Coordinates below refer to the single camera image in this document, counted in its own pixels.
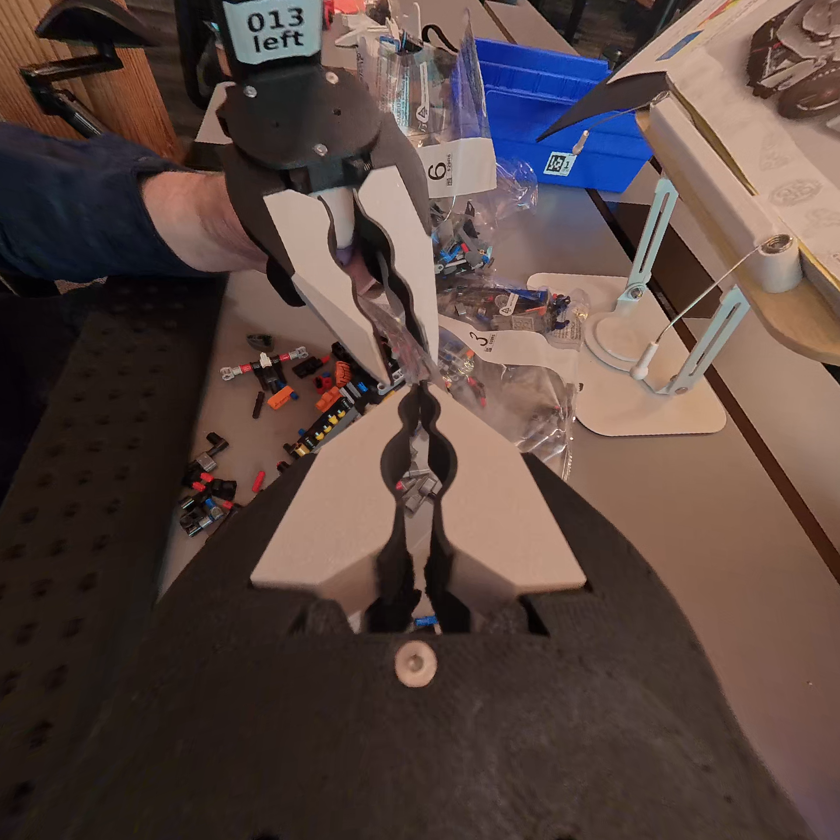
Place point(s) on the grey lego connector assembly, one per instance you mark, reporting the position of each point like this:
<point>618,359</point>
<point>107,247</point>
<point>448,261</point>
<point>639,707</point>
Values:
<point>417,489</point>

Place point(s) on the black chair armrest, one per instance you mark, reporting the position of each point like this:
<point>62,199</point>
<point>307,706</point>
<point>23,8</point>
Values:
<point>79,26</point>

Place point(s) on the person's left hand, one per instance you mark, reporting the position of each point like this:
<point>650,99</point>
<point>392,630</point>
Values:
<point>197,223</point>

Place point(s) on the black lego joint assembly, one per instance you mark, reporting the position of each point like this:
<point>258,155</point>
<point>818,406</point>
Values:
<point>266,367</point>

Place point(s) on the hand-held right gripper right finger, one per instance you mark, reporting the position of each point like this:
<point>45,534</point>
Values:
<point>512,518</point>

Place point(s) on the blue bin with white tag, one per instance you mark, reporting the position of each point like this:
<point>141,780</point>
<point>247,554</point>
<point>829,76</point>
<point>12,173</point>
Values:
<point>558,98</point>

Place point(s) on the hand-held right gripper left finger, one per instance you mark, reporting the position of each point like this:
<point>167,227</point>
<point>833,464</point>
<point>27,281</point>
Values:
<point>321,518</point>

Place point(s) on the large clear plastic bag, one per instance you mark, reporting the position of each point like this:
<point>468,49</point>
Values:
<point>525,407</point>

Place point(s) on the black lego assembly yellow studs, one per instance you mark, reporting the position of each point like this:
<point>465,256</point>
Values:
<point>328,420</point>

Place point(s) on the pile of loose lego pieces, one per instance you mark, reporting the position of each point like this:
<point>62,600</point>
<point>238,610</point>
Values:
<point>210,485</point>

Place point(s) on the wooden and white book stand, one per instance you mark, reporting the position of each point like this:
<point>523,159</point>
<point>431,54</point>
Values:
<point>656,407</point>

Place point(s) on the printed bag with white band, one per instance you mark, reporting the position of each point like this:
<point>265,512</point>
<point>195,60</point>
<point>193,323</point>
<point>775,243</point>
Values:
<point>453,157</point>

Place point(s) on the person's left forearm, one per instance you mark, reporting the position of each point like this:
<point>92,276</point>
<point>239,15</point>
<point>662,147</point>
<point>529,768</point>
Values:
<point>65,197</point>

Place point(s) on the lego instruction booklet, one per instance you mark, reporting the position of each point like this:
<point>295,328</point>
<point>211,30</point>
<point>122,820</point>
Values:
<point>722,39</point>

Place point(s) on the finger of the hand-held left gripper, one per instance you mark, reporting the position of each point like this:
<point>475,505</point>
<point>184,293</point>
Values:
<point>410,262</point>
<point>308,256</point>

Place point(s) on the orange lego piece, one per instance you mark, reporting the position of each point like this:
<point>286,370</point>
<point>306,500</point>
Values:
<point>279,397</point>

